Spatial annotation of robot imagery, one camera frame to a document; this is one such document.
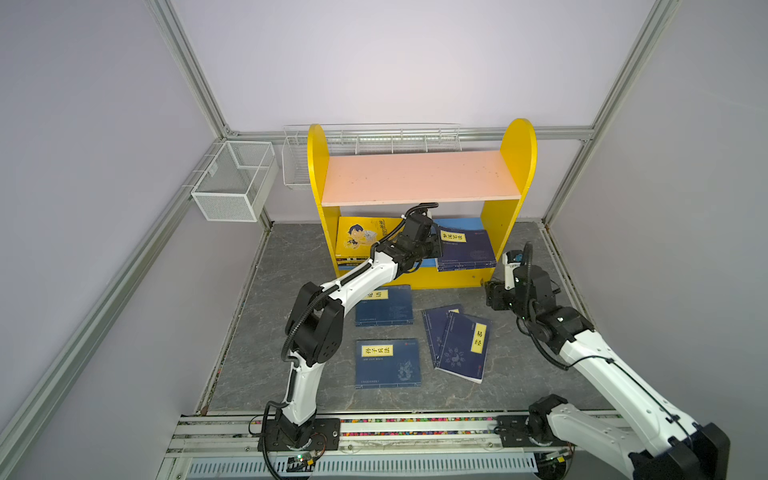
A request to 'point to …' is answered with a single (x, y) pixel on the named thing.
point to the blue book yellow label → (390, 305)
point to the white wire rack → (363, 140)
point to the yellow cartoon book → (356, 236)
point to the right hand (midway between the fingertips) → (498, 281)
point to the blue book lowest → (435, 320)
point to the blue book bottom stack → (388, 363)
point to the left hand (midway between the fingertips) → (446, 243)
